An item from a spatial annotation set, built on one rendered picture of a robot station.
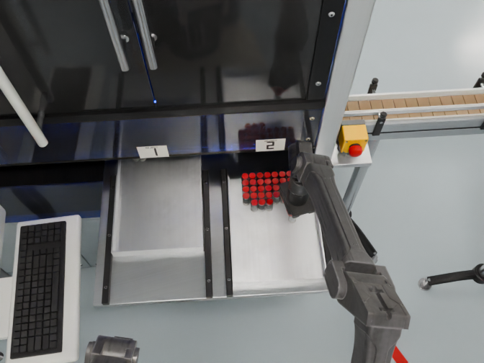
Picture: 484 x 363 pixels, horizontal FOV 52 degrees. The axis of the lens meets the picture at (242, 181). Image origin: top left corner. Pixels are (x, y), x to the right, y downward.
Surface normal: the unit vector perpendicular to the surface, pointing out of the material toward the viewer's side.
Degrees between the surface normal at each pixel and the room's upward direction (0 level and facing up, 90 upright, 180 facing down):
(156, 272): 0
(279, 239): 0
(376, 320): 38
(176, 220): 0
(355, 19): 90
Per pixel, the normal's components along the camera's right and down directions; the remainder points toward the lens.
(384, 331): 0.22, 0.11
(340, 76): 0.06, 0.87
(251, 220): -0.01, -0.48
